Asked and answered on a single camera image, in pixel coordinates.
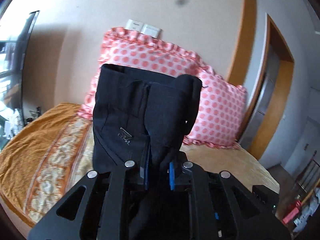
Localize black framed mirror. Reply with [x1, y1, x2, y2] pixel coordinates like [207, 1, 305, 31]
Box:
[1, 10, 39, 148]

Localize black pants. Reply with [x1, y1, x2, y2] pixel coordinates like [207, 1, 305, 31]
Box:
[93, 64, 202, 239]

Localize cream gold bedspread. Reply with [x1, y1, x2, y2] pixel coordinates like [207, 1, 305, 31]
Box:
[1, 103, 280, 236]

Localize right polka dot pillow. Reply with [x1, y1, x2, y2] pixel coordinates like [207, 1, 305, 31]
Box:
[183, 69, 247, 148]

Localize left polka dot pillow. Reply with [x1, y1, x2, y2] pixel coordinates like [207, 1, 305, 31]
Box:
[78, 27, 212, 120]

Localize white wall socket plate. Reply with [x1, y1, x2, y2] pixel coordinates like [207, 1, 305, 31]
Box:
[125, 19, 144, 33]

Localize red box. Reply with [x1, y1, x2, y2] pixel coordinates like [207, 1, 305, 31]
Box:
[282, 200, 302, 225]

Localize polka dot pillow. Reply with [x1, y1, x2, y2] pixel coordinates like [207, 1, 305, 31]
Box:
[78, 27, 212, 120]
[183, 69, 247, 148]

